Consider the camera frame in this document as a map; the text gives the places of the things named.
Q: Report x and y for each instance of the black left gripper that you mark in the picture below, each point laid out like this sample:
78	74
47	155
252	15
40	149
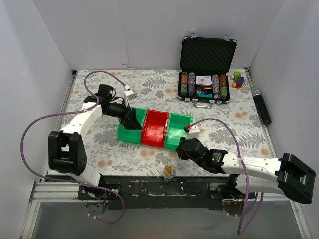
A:
125	117

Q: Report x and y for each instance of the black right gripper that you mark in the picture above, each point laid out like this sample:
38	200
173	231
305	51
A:
181	147

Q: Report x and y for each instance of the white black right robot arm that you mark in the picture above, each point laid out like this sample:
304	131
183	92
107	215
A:
286	175

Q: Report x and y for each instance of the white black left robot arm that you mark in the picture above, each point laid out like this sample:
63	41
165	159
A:
66	149

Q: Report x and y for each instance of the green plastic bin left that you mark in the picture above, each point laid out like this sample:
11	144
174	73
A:
132	136

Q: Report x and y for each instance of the green plastic bin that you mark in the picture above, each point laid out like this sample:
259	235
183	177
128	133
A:
132	136
175	129

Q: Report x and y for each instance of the red plastic bin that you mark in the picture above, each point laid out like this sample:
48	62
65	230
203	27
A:
154	128

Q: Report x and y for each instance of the green plastic bin right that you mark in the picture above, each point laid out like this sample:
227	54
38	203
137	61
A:
175	129

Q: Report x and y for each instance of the floral table mat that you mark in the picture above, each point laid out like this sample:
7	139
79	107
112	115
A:
234	127

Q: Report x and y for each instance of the teal plastic piece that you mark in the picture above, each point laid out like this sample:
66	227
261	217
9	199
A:
203	95

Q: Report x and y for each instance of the white card deck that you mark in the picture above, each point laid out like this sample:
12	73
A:
203	80

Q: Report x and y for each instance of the colourful toy block train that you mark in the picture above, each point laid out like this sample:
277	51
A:
238	80

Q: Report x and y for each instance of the black cylindrical flashlight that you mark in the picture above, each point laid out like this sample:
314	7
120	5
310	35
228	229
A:
261	107

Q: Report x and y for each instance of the black poker chip case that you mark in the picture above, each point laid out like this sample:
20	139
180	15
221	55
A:
205	56

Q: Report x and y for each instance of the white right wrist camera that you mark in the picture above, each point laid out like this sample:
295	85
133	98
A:
193	132

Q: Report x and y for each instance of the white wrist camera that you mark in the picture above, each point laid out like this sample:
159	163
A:
129	93
193	132

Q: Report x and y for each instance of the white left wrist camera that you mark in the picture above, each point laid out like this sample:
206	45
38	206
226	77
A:
129	93

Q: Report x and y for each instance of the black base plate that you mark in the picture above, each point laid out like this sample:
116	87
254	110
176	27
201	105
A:
140	192

